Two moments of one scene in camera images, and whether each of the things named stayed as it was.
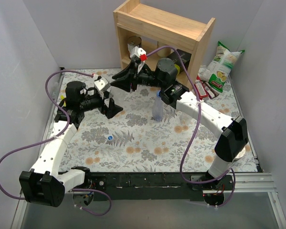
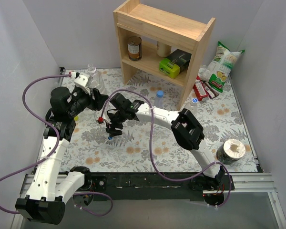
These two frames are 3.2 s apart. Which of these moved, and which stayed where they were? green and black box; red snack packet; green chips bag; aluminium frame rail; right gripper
Moved: right gripper
Stayed: green and black box; red snack packet; green chips bag; aluminium frame rail
